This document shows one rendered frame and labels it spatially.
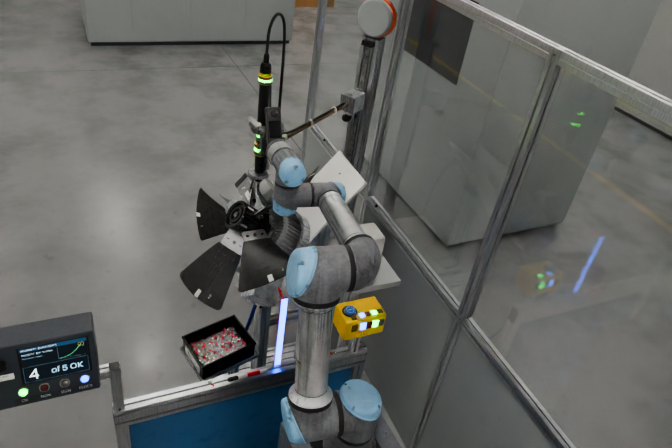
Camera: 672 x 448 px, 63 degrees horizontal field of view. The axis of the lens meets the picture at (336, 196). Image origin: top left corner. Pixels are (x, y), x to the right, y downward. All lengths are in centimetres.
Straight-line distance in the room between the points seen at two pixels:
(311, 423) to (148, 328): 201
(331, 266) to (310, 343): 21
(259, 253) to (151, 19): 563
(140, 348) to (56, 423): 54
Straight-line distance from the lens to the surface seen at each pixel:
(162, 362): 320
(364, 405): 153
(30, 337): 170
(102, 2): 725
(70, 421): 307
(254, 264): 194
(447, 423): 251
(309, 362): 141
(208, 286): 218
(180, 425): 214
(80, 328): 169
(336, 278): 129
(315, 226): 219
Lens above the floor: 245
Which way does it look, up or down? 33 degrees down
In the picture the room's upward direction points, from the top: 9 degrees clockwise
